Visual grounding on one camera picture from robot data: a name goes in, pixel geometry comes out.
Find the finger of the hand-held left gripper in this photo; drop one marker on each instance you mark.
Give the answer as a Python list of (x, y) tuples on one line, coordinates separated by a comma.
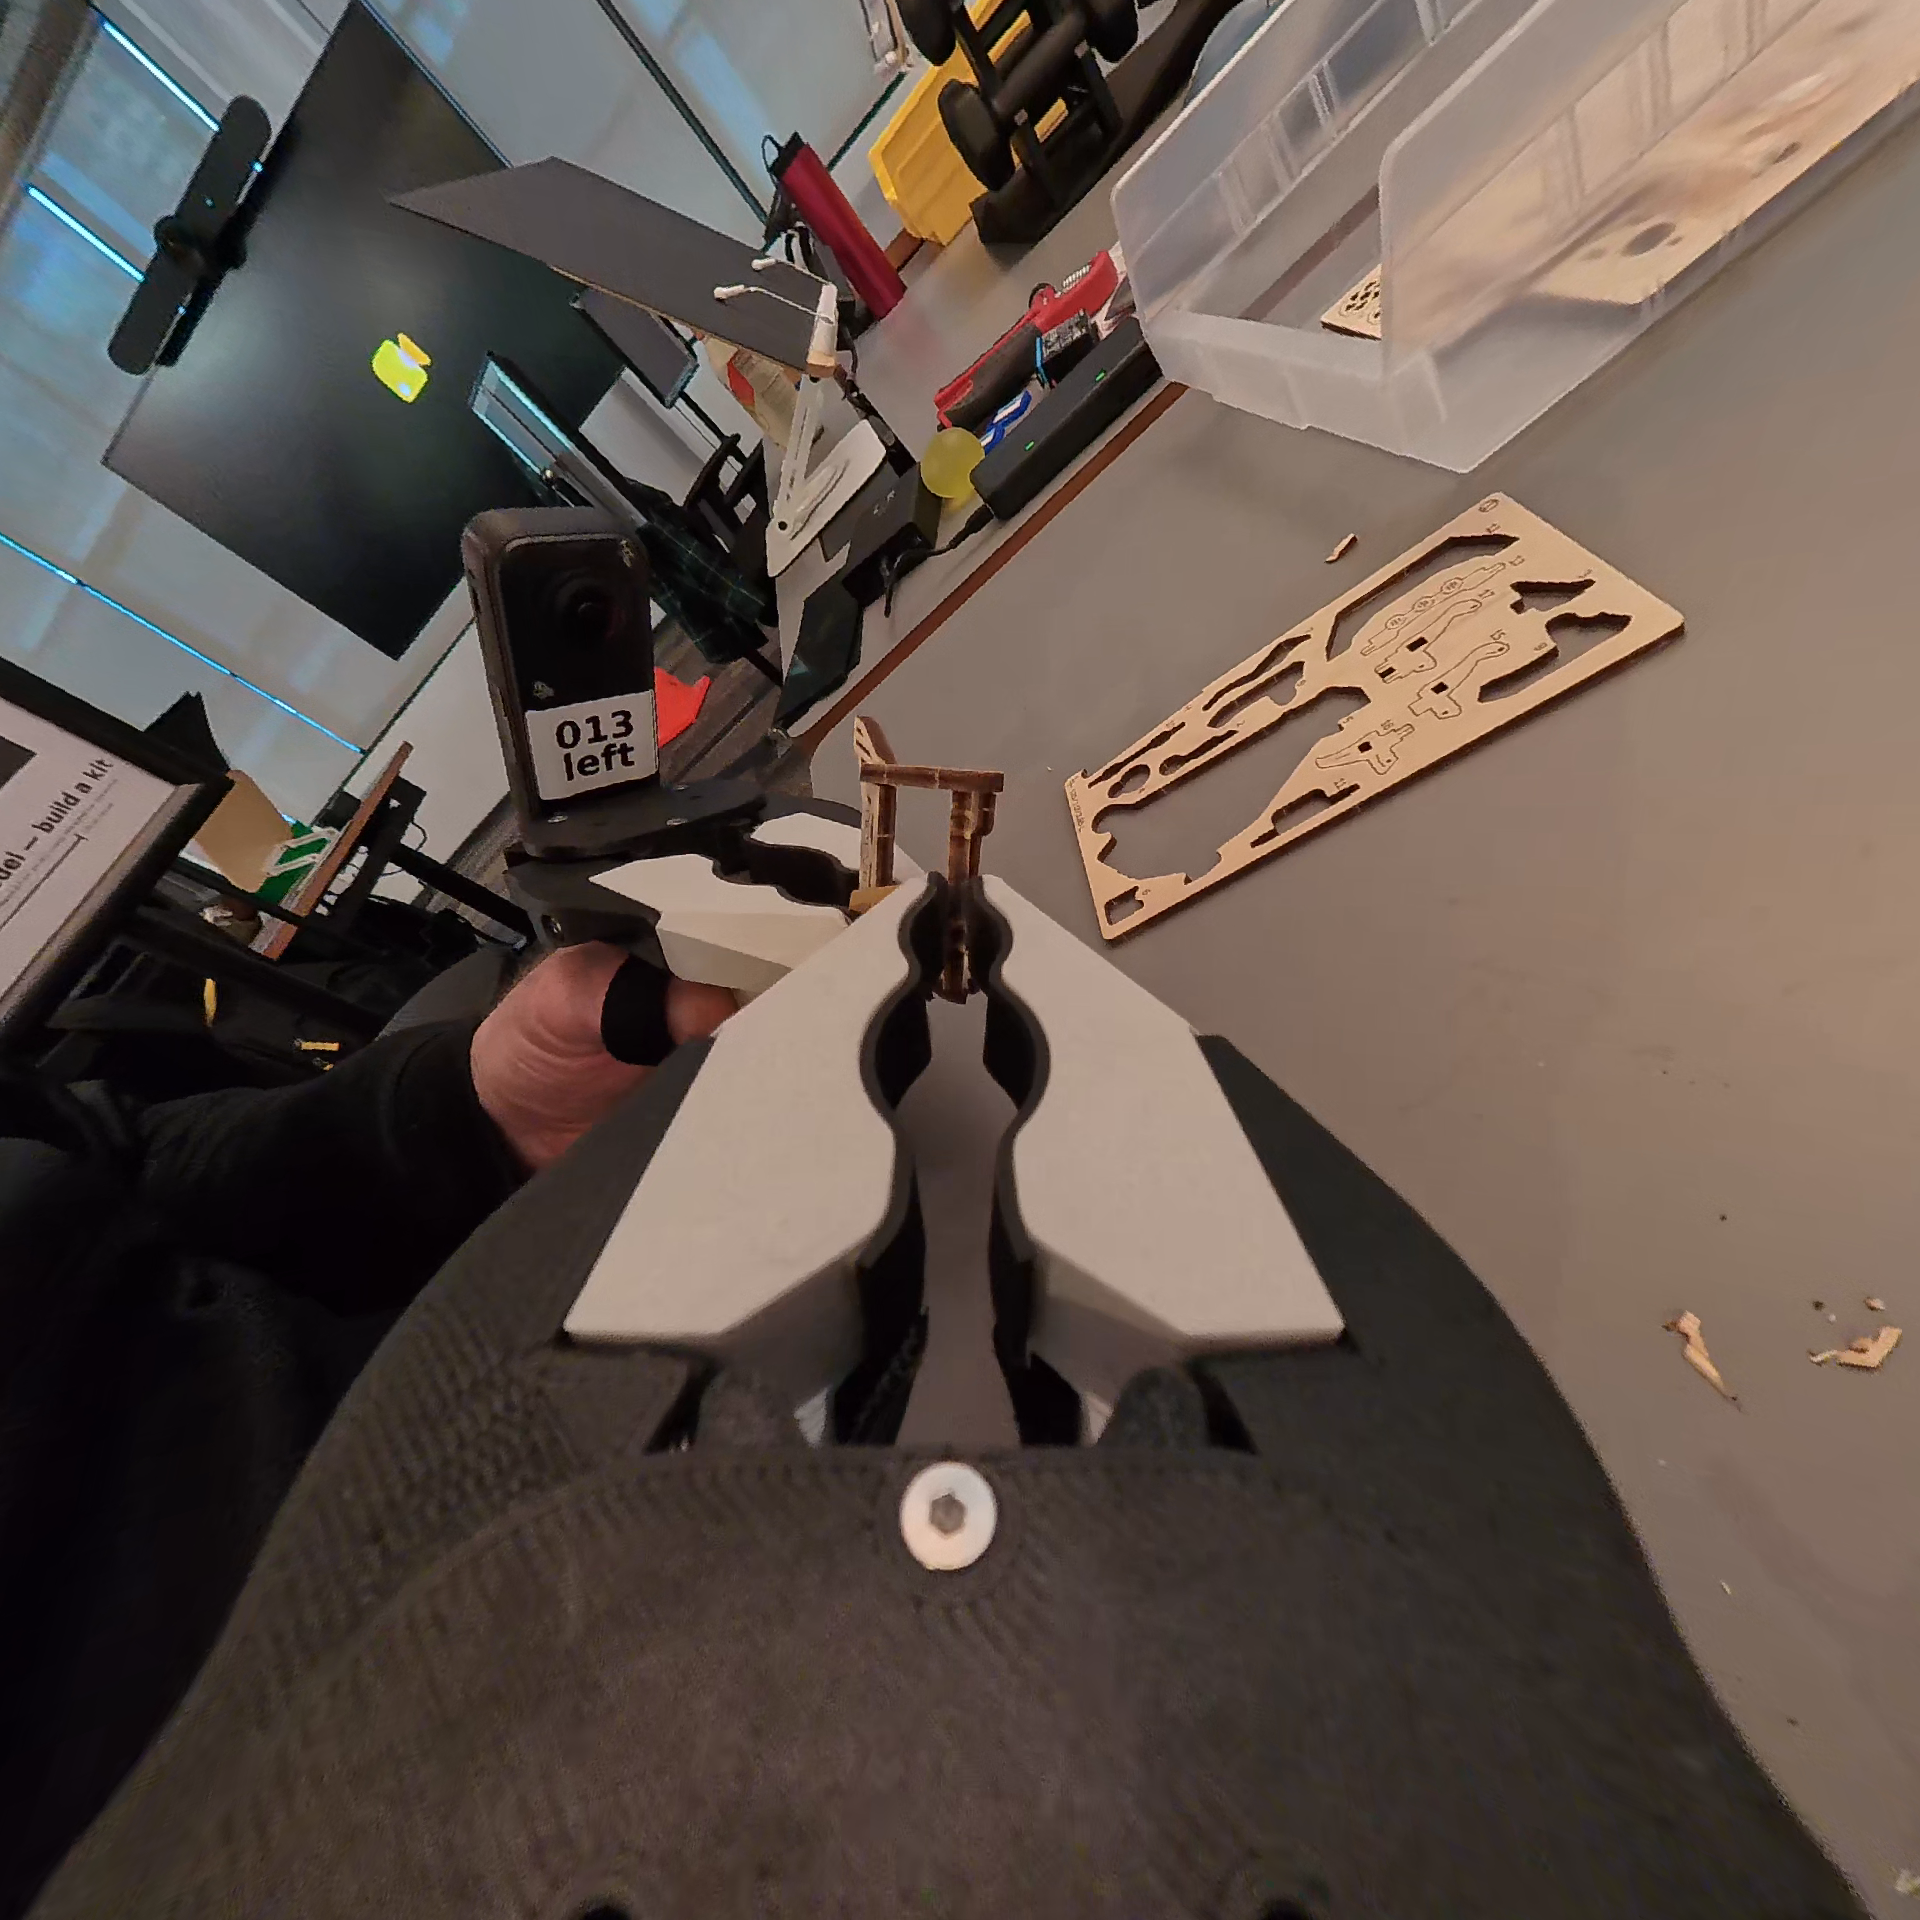
[(820, 836), (720, 928)]

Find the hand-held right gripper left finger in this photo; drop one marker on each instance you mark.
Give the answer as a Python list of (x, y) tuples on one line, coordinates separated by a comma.
[(750, 1197)]

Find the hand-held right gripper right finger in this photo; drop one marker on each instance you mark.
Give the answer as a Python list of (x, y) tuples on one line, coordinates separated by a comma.
[(1167, 1197)]

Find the wooden frame part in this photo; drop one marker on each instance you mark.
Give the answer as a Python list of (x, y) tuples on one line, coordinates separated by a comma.
[(968, 839)]

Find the person's left forearm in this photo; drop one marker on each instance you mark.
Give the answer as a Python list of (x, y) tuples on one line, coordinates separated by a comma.
[(330, 1168)]

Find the cut out plywood parts sheet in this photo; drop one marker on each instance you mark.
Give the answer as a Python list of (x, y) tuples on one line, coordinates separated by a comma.
[(1425, 659)]

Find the person's left hand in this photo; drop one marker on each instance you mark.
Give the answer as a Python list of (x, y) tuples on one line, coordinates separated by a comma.
[(538, 1068)]

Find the yellow ball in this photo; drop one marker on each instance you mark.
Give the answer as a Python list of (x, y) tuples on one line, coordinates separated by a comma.
[(950, 463)]

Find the instruction sheet board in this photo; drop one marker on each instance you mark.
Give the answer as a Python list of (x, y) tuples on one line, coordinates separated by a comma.
[(598, 239)]

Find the black power unit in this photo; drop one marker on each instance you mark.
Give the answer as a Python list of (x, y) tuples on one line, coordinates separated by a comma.
[(1065, 419)]

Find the red tool case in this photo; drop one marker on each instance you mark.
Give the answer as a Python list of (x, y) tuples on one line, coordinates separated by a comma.
[(987, 373)]

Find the red cylinder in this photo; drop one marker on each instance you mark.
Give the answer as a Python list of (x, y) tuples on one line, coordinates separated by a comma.
[(839, 223)]

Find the black framed sign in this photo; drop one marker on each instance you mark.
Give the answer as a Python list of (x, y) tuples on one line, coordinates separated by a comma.
[(76, 839)]

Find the black webcam bar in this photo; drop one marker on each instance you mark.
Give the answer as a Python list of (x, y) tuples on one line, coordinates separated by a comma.
[(194, 223)]

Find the yellow plastic bin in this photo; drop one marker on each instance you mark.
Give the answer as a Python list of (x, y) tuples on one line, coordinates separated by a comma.
[(929, 165)]

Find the clear plastic bin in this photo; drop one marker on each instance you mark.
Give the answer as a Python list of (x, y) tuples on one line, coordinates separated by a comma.
[(1349, 373)]

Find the black dumbbell rack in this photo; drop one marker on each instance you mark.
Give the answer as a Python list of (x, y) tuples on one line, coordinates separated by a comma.
[(1049, 104)]

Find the perforated plywood sheet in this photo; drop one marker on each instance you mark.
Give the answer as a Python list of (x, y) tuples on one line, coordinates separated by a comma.
[(1650, 223)]

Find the large black wall screen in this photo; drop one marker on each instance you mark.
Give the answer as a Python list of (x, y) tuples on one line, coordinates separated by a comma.
[(302, 449)]

